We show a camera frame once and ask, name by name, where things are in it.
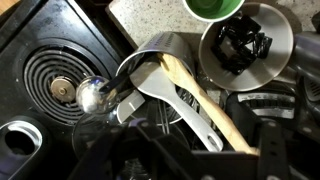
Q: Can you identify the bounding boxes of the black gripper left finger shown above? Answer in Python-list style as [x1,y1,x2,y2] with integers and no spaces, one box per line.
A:
[68,121,157,180]

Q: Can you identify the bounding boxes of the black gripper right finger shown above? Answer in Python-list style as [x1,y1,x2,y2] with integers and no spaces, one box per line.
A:
[257,121,290,180]

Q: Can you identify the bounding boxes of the wooden spoon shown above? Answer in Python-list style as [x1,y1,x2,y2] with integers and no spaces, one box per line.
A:
[158,53,259,155]

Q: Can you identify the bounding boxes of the white ceramic bowl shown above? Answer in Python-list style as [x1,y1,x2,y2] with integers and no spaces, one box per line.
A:
[198,2,294,91]

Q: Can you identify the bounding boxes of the black pieces in bowl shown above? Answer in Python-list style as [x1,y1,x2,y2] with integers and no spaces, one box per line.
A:
[211,15,273,75]

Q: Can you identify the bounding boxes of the shiny steel ladle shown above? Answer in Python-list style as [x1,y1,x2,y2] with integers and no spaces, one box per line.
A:
[76,68,134,114]

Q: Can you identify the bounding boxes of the black electric stove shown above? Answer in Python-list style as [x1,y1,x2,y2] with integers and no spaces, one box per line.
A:
[0,0,133,180]

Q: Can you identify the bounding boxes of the white mug green inside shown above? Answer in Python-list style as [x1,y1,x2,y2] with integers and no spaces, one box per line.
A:
[182,0,245,22]

